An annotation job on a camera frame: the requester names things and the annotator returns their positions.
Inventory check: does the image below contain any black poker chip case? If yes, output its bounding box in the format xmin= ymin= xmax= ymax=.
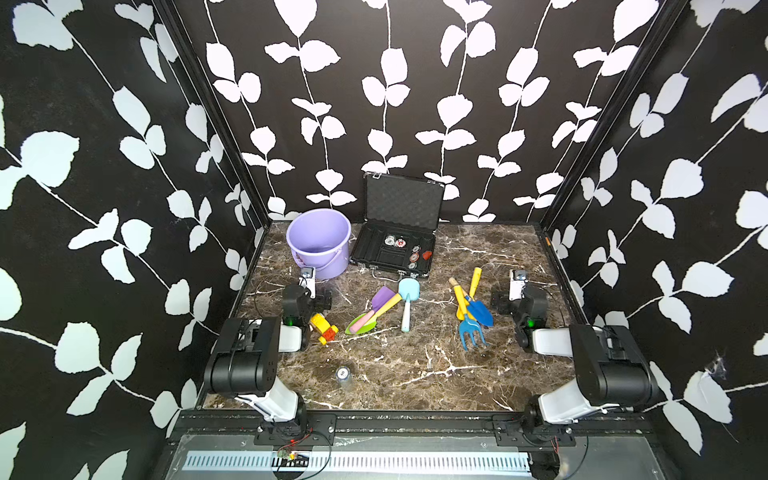
xmin=350 ymin=173 xmax=445 ymax=279

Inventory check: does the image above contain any green trowel yellow handle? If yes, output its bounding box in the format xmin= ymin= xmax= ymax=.
xmin=345 ymin=287 xmax=402 ymax=335

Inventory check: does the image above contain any light blue toy shovel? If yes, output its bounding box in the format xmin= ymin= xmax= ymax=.
xmin=398 ymin=278 xmax=420 ymax=333

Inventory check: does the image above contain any yellow red toy car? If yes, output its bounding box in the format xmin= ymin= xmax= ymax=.
xmin=310 ymin=313 xmax=339 ymax=345

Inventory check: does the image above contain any blue trowel yellow handle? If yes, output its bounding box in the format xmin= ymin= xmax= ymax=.
xmin=469 ymin=267 xmax=494 ymax=327

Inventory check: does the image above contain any black mounting rail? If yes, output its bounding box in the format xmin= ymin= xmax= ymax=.
xmin=170 ymin=409 xmax=653 ymax=450

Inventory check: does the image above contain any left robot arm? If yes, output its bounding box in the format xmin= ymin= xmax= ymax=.
xmin=203 ymin=284 xmax=332 ymax=423

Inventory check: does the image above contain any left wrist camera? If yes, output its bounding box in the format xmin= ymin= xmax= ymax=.
xmin=299 ymin=267 xmax=316 ymax=299

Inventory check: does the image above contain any yellow tool wooden tip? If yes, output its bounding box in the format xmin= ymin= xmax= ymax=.
xmin=449 ymin=277 xmax=468 ymax=321

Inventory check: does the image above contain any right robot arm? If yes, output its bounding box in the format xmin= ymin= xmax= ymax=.
xmin=490 ymin=286 xmax=660 ymax=430

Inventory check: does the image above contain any white ventilation strip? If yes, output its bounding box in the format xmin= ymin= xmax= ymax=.
xmin=181 ymin=451 xmax=531 ymax=476

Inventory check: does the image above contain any purple plastic bucket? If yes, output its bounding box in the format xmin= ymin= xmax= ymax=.
xmin=286 ymin=208 xmax=351 ymax=280

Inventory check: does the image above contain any blue rake yellow handle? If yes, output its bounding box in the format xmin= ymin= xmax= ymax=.
xmin=458 ymin=310 xmax=487 ymax=351

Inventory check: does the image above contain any purple shovel pink handle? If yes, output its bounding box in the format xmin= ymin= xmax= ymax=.
xmin=345 ymin=286 xmax=395 ymax=335

